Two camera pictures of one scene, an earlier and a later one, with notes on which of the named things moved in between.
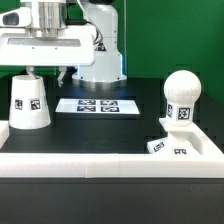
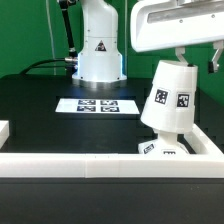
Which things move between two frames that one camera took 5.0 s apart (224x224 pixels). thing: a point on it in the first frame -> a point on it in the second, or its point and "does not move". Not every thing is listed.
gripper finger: [31, 71] -> [179, 51]
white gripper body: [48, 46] -> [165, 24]
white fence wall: [209, 162] does not move
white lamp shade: [28, 105] -> [171, 97]
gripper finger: [62, 70] -> [219, 45]
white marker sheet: [99, 106] does not move
